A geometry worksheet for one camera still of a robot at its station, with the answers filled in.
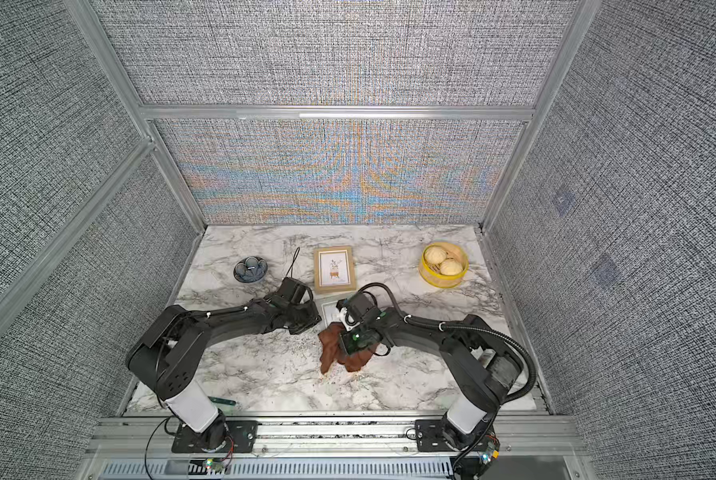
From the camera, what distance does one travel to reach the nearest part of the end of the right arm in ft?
2.07

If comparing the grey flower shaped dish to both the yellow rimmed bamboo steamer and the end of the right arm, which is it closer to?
the end of the right arm

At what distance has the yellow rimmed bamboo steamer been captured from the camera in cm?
102
